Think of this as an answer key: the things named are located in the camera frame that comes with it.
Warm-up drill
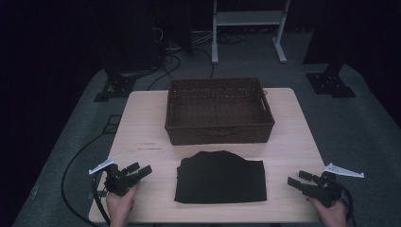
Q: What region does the white metal stand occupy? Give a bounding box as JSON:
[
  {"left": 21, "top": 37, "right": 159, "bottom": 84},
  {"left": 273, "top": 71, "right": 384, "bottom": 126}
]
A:
[{"left": 211, "top": 0, "right": 291, "bottom": 65}]

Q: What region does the black stand base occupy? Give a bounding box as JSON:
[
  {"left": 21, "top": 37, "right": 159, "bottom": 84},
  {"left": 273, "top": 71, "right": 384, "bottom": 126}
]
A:
[
  {"left": 305, "top": 61, "right": 357, "bottom": 99},
  {"left": 93, "top": 67, "right": 149, "bottom": 103}
]

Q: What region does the black folded cloth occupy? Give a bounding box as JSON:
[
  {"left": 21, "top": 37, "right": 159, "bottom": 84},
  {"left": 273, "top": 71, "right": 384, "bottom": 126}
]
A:
[{"left": 173, "top": 149, "right": 269, "bottom": 205}]

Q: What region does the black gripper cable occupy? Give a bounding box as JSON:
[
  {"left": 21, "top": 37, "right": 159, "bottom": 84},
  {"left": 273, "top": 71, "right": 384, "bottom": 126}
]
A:
[
  {"left": 91, "top": 171, "right": 112, "bottom": 227},
  {"left": 330, "top": 179, "right": 357, "bottom": 227}
]

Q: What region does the brown woven basket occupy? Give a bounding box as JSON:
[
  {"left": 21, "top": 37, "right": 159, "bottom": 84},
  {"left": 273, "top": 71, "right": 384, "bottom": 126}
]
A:
[{"left": 164, "top": 77, "right": 276, "bottom": 147}]

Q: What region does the long black floor cable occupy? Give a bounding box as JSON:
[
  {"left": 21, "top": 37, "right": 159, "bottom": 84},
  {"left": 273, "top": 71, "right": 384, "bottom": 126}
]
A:
[{"left": 61, "top": 131, "right": 108, "bottom": 227}]

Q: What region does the person's right hand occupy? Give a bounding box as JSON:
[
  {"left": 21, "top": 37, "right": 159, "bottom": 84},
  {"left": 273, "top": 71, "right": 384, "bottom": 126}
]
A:
[{"left": 306, "top": 197, "right": 348, "bottom": 227}]

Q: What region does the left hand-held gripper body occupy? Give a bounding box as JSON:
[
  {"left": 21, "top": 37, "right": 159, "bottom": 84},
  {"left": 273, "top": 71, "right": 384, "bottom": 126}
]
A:
[{"left": 88, "top": 157, "right": 140, "bottom": 197}]

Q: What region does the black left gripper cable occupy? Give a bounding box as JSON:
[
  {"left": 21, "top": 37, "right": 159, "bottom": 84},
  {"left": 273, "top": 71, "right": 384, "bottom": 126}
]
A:
[{"left": 91, "top": 171, "right": 112, "bottom": 227}]

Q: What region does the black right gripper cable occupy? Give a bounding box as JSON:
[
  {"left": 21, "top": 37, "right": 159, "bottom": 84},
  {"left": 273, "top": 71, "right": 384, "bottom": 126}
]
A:
[{"left": 330, "top": 179, "right": 357, "bottom": 227}]

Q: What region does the person's left hand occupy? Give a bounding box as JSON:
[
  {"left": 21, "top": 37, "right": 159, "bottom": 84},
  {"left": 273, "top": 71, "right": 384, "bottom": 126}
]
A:
[{"left": 106, "top": 183, "right": 140, "bottom": 227}]

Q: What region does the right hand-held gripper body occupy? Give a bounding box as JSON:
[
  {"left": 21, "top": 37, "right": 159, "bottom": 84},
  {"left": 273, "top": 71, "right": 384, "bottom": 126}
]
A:
[{"left": 303, "top": 163, "right": 365, "bottom": 209}]

